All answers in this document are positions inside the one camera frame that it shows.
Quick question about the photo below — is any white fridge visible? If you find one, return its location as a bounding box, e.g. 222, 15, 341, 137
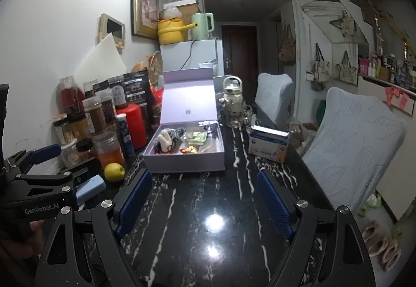
159, 39, 225, 78

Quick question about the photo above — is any red cylinder canister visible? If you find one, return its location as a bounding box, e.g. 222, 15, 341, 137
116, 104, 148, 150

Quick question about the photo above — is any star shaped bag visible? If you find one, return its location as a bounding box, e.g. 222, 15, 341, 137
329, 10, 356, 37

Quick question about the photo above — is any woven brown bag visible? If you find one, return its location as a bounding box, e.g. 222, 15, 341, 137
279, 23, 297, 66

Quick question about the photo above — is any pink cloth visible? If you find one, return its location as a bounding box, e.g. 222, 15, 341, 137
384, 86, 411, 110

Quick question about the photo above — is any row of toiletry bottles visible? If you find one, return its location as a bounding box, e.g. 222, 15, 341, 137
357, 51, 416, 89

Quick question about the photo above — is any lavender gift box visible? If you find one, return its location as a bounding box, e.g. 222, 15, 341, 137
143, 67, 226, 174

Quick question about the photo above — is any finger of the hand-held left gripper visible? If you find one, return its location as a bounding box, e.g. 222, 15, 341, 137
13, 157, 101, 200
5, 143, 63, 175

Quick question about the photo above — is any cluster of spice jars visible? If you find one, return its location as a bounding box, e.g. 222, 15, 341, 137
53, 75, 127, 170

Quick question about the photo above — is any clear plastic container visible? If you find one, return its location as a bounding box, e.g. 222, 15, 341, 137
288, 118, 314, 148

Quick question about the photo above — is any black snack bag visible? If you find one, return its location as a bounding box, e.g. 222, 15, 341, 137
97, 71, 155, 135

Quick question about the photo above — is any gold decorative plate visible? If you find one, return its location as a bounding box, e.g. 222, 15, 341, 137
146, 50, 164, 86

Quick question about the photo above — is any green bag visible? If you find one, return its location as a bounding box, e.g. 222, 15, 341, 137
315, 100, 327, 125

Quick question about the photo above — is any dark wooden door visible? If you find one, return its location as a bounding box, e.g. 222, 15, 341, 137
222, 25, 258, 92

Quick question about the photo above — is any gold framed picture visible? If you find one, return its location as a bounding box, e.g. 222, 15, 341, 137
131, 0, 160, 40

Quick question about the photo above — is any black power cable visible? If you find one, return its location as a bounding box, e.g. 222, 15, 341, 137
180, 40, 197, 70

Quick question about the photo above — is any green white packet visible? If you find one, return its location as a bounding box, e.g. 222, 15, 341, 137
188, 131, 209, 146

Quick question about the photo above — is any plaid scrunchie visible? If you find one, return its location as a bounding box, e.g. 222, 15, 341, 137
166, 127, 188, 148

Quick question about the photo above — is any gold stair railing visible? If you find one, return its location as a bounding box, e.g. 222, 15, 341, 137
364, 0, 416, 56

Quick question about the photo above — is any beige pink slipper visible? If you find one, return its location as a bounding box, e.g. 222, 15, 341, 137
361, 220, 381, 245
374, 237, 402, 273

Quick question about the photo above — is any green electric kettle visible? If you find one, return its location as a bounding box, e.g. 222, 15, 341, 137
190, 13, 215, 41

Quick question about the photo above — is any yellow pot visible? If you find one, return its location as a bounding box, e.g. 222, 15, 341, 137
157, 18, 197, 45

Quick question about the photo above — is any beige tote bag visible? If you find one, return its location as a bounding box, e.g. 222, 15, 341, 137
313, 43, 332, 91
335, 50, 360, 84

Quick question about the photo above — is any small wooden framed panel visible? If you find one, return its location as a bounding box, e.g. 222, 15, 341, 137
97, 13, 126, 49

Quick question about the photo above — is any white plush toy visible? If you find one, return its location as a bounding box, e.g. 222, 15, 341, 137
155, 131, 174, 154

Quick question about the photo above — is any clear glass cup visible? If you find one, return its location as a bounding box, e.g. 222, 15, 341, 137
242, 104, 257, 126

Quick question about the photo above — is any blue white mask box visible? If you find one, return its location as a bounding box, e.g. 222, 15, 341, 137
249, 124, 290, 164

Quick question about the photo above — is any white plastic bag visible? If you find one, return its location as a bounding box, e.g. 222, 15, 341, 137
162, 5, 183, 21

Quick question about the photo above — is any glass water jug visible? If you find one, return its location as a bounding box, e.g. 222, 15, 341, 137
222, 75, 245, 128

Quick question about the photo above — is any yellow lemon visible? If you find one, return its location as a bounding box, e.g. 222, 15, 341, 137
104, 162, 126, 182

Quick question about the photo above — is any cardboard box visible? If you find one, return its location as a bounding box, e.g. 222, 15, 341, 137
177, 2, 202, 42

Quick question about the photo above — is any large chair with light cover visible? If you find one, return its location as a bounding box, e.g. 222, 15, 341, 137
301, 87, 408, 213

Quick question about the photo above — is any white panel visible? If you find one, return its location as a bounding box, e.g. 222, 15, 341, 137
375, 101, 416, 222

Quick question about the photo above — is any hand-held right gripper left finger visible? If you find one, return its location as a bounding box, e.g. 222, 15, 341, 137
36, 168, 153, 287

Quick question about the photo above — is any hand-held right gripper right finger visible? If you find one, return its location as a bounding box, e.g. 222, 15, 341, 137
257, 170, 374, 287

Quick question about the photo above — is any blue tablet tube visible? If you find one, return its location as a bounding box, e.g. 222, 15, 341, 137
116, 113, 136, 158

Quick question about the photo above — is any light blue power bank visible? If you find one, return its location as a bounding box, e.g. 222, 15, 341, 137
75, 174, 106, 206

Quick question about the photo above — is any small chair with light cover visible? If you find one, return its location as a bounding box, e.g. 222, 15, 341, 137
253, 72, 293, 130

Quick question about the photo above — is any white foam board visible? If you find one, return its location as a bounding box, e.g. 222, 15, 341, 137
73, 32, 128, 82

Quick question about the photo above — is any person's left hand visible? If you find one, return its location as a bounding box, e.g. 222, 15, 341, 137
0, 220, 46, 271

